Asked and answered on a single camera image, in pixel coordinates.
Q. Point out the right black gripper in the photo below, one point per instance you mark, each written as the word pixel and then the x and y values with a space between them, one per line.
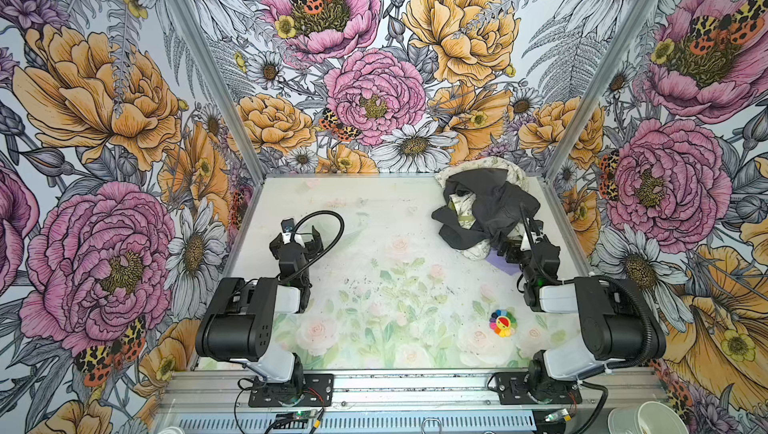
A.
pixel 514 248

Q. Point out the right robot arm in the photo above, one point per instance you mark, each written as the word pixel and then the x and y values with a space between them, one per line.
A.
pixel 617 328

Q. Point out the purple cloth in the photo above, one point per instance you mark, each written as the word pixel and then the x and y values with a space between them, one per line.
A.
pixel 502 264

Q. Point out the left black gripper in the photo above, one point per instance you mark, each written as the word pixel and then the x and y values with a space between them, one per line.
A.
pixel 315 245

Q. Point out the green circuit board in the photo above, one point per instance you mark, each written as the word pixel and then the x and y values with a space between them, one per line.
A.
pixel 296 419

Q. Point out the dark grey cloth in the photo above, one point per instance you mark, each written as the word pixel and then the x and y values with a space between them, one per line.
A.
pixel 498 207

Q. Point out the white green patterned cloth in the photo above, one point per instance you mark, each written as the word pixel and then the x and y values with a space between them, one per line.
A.
pixel 461 204

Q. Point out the aluminium front rail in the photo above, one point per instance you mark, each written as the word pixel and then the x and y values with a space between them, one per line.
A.
pixel 370 401

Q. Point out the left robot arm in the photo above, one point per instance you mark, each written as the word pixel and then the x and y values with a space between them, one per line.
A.
pixel 237 325

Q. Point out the rainbow flower toy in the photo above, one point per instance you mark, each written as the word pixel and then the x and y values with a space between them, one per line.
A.
pixel 503 323

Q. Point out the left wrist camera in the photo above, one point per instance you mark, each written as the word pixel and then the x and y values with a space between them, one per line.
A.
pixel 287 225

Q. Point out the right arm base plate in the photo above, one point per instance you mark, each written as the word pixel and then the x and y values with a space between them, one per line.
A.
pixel 520 388

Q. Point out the white cup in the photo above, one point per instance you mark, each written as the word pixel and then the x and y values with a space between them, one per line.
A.
pixel 650 417

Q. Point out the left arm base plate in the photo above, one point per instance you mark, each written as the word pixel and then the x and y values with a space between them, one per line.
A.
pixel 314 390

